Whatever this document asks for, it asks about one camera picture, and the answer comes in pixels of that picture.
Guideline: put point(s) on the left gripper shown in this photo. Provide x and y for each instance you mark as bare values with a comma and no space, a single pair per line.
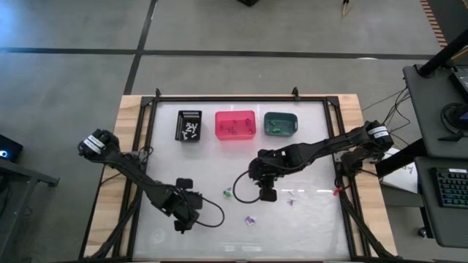
179,204

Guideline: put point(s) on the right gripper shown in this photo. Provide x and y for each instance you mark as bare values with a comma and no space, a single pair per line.
274,162

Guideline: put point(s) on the green plastic toy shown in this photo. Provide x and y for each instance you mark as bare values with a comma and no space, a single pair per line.
276,129
274,123
227,195

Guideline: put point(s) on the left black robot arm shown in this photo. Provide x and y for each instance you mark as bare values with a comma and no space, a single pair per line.
135,171

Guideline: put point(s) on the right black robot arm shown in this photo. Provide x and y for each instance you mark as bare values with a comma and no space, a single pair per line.
329,144

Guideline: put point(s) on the teal plastic bin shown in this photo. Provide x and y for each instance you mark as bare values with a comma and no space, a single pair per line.
290,126

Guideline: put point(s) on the pink plastic bin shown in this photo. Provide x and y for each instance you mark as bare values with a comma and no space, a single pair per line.
235,137

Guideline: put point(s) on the red tag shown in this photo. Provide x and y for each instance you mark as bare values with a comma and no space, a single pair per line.
335,190

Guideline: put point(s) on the black slotted basket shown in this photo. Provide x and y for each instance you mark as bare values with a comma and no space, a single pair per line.
178,120

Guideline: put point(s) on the black angled bar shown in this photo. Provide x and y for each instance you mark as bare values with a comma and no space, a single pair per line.
402,159

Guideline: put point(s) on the white paper sheet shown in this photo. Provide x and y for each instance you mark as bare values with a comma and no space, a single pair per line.
402,179

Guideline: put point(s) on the grey side desk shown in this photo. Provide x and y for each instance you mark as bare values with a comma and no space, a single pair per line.
428,109
428,219

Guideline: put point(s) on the black floor object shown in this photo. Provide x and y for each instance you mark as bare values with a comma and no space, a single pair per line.
248,2

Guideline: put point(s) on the grey bench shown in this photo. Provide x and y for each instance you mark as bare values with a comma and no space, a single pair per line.
14,204

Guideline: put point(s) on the wooden stick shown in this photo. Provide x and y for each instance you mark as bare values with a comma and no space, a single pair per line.
346,7

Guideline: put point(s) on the black headphones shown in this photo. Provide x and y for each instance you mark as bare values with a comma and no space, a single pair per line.
444,120

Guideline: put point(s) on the black box blue light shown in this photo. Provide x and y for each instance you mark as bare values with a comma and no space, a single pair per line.
12,148

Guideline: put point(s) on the backlit black keyboard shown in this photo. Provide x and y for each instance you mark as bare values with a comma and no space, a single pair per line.
453,188

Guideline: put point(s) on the black diagonal pole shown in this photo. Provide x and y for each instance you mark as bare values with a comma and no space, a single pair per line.
438,58

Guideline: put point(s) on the black laptop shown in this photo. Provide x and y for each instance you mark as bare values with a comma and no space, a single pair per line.
461,84

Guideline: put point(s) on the orange striped strip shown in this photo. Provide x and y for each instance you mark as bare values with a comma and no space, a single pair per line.
435,25

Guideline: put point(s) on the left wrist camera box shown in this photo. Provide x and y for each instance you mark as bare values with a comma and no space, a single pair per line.
195,201

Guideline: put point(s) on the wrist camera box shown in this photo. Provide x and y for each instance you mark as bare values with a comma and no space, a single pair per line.
256,168
195,201

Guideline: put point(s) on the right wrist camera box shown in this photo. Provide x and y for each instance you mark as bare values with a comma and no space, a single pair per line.
256,168

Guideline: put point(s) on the black frame clamp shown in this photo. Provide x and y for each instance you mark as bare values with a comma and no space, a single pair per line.
158,93
295,93

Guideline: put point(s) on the black table frame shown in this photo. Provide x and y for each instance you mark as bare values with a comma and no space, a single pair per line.
237,99

